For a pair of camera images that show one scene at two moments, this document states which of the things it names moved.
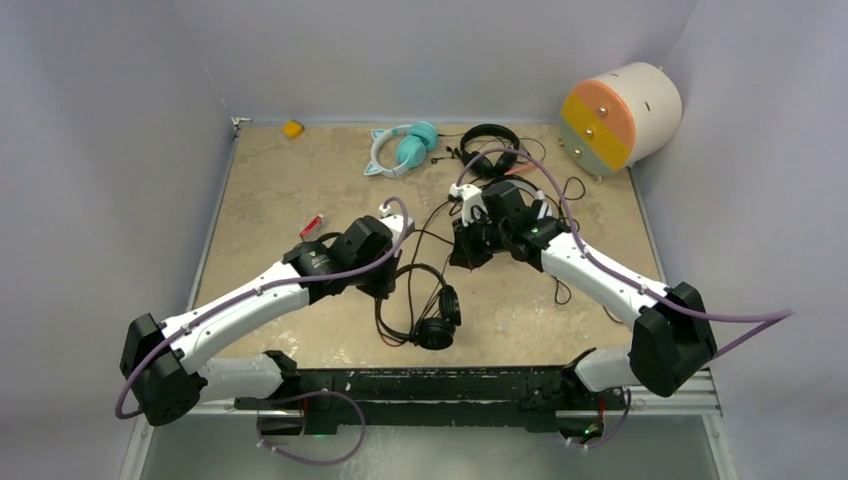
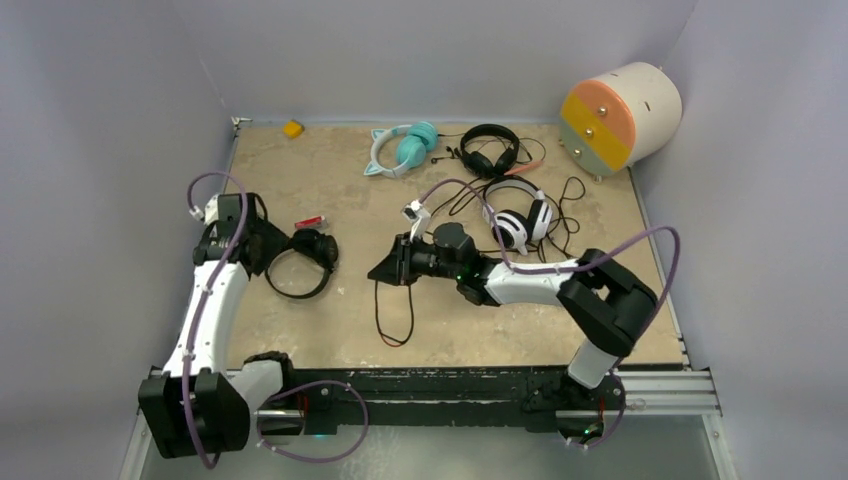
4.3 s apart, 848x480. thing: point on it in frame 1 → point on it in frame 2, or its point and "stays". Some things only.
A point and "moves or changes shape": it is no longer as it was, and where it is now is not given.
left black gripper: x=386 y=284 → x=274 y=243
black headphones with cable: x=433 y=333 moves or changes shape
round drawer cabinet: x=610 y=122 stays
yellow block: x=293 y=129 stays
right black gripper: x=465 y=253 → x=397 y=268
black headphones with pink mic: x=494 y=164 stays
